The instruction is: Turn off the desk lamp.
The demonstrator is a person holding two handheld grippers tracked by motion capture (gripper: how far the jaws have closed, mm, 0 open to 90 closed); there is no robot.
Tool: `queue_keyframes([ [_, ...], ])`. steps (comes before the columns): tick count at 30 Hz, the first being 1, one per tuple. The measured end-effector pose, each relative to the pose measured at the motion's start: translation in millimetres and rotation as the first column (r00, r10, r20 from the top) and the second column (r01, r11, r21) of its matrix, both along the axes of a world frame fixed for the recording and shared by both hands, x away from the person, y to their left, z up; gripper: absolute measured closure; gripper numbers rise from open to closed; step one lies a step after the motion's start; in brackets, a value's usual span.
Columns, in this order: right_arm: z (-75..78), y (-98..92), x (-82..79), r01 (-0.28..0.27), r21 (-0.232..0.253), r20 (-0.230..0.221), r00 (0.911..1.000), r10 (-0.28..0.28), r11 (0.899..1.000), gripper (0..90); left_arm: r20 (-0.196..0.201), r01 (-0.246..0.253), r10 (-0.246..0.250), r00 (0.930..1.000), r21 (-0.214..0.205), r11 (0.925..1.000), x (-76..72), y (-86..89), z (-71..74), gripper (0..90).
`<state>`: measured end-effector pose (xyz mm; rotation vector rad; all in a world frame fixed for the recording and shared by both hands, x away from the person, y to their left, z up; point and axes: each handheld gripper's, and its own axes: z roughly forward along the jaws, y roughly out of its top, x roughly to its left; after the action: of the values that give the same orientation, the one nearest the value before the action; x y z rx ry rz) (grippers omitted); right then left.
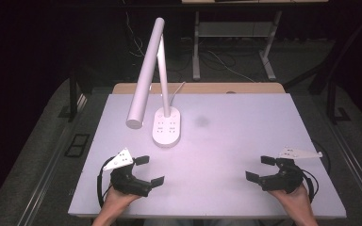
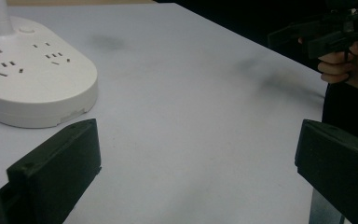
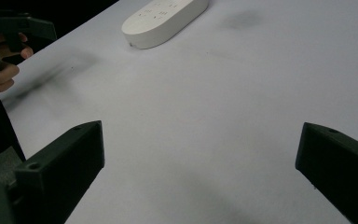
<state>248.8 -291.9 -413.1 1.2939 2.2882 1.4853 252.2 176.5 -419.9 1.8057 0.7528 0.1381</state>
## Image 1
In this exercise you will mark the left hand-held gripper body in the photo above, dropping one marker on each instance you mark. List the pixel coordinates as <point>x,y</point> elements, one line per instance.
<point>128,183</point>

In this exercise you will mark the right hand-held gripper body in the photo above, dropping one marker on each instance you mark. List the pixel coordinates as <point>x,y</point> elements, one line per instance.
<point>287,180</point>

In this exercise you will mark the white desk lamp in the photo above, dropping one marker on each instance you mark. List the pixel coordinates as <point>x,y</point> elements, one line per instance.
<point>144,78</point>

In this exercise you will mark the person's right hand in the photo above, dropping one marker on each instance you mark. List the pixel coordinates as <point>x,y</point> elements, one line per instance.
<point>295,201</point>

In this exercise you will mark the person's left hand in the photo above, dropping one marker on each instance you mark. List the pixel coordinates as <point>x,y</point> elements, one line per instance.
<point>114,201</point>

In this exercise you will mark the black metal stand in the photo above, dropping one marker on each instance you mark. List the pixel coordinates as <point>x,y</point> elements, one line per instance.
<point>73,94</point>
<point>332,100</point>

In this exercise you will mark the black rectangular floor frame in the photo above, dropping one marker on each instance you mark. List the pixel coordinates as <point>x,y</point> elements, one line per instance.
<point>72,152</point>

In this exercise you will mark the aluminium floor rail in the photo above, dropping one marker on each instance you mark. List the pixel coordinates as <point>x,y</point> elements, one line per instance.
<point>48,163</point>
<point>355,163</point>

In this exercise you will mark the grey metal table frame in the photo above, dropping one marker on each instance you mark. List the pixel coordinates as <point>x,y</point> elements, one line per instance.
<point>232,29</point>

